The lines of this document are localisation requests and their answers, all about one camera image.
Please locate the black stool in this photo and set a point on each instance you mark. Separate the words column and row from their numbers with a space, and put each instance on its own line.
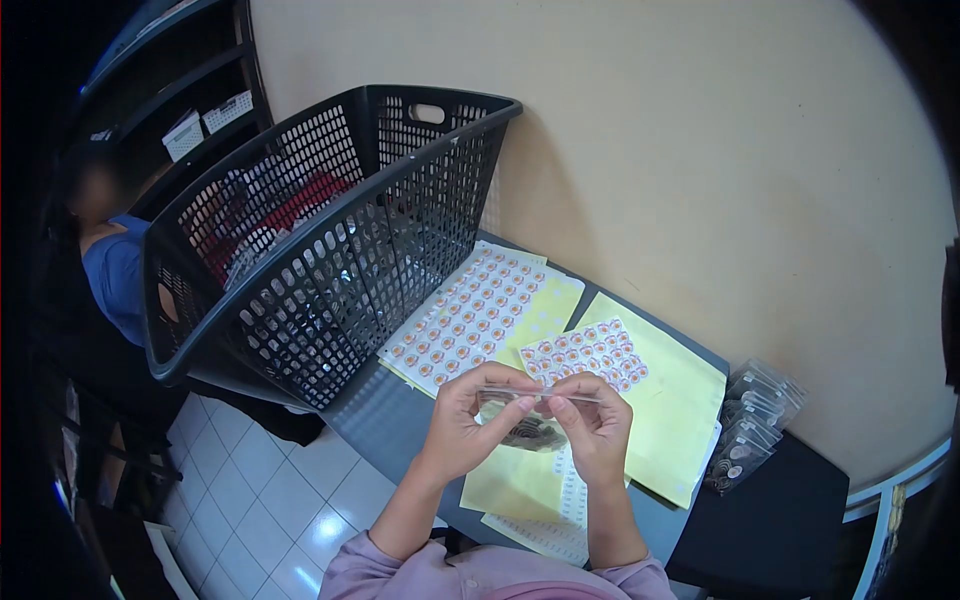
column 112, row 442

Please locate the clear snack packet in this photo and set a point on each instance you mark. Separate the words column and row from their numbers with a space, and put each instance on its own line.
column 536, row 433

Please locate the large yellow backing sheet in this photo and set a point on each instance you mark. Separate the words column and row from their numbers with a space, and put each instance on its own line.
column 671, row 405

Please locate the black plastic basket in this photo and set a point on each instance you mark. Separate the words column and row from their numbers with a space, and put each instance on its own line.
column 352, row 255

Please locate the pile of packets in basket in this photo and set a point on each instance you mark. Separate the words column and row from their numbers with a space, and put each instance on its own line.
column 281, row 217

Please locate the large orange sticker sheet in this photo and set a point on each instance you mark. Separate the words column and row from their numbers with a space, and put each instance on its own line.
column 469, row 315

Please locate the white label sheet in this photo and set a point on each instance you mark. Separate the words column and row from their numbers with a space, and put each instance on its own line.
column 559, row 525

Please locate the person's body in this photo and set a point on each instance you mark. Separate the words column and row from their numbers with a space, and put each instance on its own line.
column 480, row 574

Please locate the row of clear filled packets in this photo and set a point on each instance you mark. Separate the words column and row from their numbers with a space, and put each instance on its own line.
column 754, row 424

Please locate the person's right hand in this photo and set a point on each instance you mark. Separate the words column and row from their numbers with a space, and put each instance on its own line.
column 604, row 442

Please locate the person's left index finger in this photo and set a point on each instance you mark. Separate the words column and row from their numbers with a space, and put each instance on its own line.
column 495, row 372

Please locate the person's left thumb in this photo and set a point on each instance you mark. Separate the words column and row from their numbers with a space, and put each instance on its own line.
column 512, row 421

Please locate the small yellow backing sheet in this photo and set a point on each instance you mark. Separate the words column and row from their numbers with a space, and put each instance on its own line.
column 510, row 484

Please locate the small orange sticker sheet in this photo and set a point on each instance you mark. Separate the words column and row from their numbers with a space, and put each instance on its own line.
column 585, row 352

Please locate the dark wall shelf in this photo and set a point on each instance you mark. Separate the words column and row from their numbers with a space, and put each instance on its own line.
column 176, row 97

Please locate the person's right thumb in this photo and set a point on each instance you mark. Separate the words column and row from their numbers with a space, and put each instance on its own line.
column 567, row 421

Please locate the person's left hand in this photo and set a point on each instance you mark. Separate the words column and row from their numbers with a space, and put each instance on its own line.
column 450, row 435

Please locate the person's right index finger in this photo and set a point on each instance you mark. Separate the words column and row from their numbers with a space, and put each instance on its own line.
column 589, row 384

